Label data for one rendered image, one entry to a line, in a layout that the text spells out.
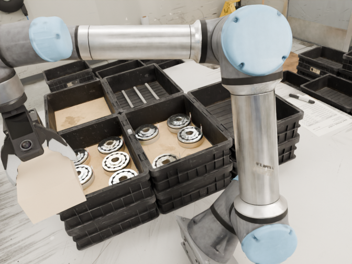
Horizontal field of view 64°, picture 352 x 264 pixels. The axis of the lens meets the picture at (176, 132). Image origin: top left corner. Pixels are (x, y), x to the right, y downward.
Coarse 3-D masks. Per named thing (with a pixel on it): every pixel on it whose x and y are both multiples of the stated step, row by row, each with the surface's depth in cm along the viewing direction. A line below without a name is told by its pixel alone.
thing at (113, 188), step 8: (104, 120) 115; (120, 120) 113; (72, 128) 113; (80, 128) 112; (128, 136) 104; (136, 152) 96; (144, 168) 89; (136, 176) 87; (144, 176) 87; (112, 184) 85; (120, 184) 85; (128, 184) 86; (136, 184) 87; (96, 192) 83; (104, 192) 84; (112, 192) 85; (88, 200) 83; (72, 208) 82
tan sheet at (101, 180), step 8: (120, 136) 121; (88, 152) 115; (96, 152) 114; (128, 152) 112; (96, 160) 111; (96, 168) 107; (96, 176) 103; (104, 176) 103; (96, 184) 100; (104, 184) 99; (88, 192) 97
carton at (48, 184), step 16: (32, 160) 68; (48, 160) 67; (64, 160) 67; (32, 176) 64; (48, 176) 63; (64, 176) 62; (32, 192) 59; (48, 192) 60; (64, 192) 62; (80, 192) 64; (32, 208) 60; (48, 208) 62; (64, 208) 64
